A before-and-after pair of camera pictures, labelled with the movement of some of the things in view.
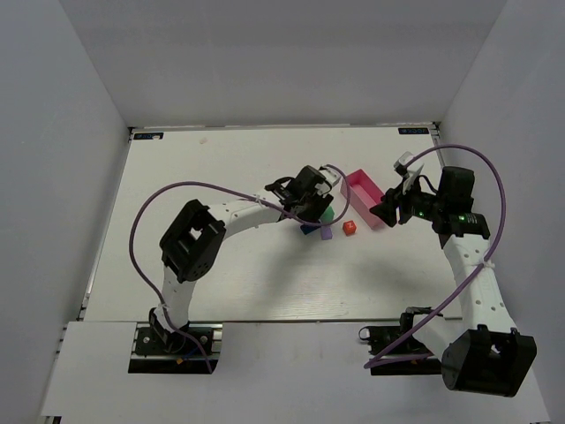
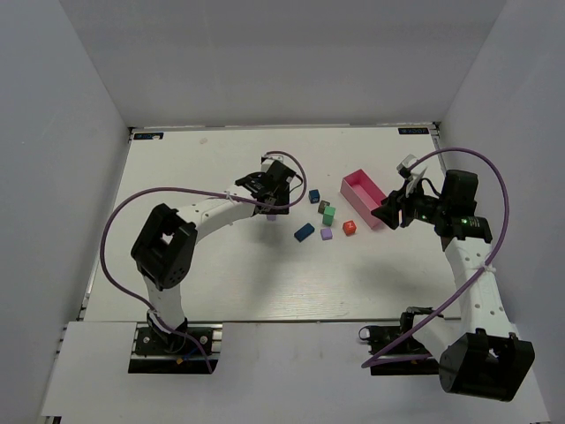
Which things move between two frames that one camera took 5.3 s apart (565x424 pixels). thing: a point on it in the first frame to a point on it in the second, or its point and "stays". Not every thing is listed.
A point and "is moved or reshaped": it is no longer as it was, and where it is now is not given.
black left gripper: x=315 y=208 to x=268 y=201
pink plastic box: x=364 y=195 stays
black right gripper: x=395 y=203 stays
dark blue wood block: x=308 y=228 is moved or reshaped
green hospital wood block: x=328 y=215 stays
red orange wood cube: x=349 y=227 stays
